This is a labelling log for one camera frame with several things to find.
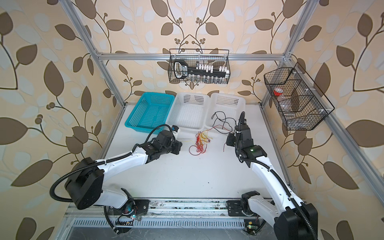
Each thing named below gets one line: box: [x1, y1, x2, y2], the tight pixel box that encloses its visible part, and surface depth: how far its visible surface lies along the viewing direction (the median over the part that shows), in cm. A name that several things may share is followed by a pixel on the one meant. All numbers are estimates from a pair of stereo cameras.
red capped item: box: [273, 87, 284, 96], surface depth 84 cm
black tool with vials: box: [174, 59, 230, 82], surface depth 86 cm
